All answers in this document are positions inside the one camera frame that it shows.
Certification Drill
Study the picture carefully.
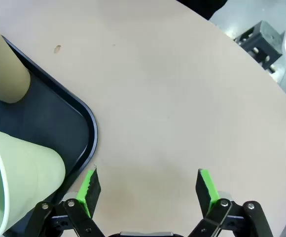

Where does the pale green cup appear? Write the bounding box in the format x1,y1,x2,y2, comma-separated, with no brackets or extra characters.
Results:
0,126,67,237

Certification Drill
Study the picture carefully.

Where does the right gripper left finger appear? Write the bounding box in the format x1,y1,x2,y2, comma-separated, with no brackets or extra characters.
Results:
24,164,107,237

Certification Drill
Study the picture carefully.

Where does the tall brown cup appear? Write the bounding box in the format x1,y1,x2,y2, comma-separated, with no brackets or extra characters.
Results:
0,12,32,104

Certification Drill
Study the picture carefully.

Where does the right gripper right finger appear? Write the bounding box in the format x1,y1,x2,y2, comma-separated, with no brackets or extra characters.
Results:
188,168,274,237

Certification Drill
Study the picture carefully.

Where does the person in black cardigan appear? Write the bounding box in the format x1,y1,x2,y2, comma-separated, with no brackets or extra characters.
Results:
177,0,229,21

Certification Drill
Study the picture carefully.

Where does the black plastic tray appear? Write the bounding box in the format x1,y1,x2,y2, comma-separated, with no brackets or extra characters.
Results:
0,36,99,237

